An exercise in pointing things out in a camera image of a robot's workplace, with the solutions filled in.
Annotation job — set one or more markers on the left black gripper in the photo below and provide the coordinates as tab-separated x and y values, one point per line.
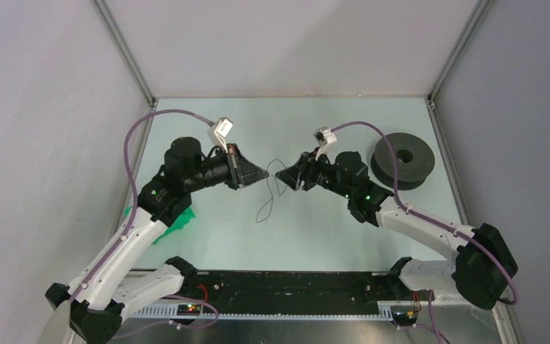
242	172

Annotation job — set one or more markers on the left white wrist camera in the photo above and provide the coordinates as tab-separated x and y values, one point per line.
219	130

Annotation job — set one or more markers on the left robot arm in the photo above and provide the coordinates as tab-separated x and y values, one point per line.
95	304

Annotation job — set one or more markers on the black perforated spool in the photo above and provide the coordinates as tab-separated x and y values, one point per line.
414	158

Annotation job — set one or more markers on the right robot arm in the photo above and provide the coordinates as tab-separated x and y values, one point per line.
484	265

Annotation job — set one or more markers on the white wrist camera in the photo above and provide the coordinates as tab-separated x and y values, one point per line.
325	139
219	130

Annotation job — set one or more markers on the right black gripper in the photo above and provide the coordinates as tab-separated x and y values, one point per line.
303	170

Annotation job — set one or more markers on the right small circuit board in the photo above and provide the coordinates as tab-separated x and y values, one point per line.
404	315

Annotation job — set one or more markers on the left small circuit board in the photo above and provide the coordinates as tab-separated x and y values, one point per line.
188	309

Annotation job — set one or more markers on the small circuit board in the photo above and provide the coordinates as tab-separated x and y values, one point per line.
404	315
188	309

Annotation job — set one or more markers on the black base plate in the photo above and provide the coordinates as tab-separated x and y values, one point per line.
295	293

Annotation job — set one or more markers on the green plastic bin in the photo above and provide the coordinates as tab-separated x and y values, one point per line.
175	223

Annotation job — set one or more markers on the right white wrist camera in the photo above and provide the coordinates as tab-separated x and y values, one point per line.
325	139

